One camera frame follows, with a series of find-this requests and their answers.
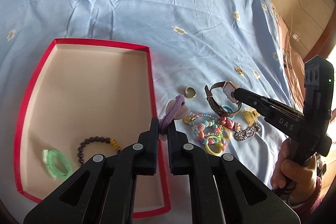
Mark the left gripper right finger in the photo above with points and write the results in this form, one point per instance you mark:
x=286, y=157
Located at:
x=222, y=189

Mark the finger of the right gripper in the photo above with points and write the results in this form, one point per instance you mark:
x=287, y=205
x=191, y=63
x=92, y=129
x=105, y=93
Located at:
x=266, y=107

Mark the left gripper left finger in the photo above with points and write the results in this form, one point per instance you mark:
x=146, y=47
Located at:
x=103, y=189

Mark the yellow hair claw clip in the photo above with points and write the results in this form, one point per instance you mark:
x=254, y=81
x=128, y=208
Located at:
x=251, y=116

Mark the pink heart hair clip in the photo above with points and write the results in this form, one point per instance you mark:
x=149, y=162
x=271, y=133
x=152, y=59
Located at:
x=230, y=124

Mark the brown strap wristwatch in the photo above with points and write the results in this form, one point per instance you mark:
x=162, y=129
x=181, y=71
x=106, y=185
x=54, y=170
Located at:
x=218, y=94

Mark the right forearm sleeve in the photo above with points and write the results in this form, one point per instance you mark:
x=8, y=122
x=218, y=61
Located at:
x=305, y=209

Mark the red jewelry box tray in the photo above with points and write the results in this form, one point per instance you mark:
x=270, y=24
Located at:
x=87, y=97

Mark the right hand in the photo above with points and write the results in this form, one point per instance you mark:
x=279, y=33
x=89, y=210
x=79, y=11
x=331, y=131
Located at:
x=304, y=177

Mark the pink cartoon blanket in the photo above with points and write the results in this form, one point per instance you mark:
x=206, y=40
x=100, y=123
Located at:
x=292, y=61

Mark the blue floral bed sheet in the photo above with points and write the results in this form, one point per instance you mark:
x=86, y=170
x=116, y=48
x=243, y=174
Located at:
x=192, y=42

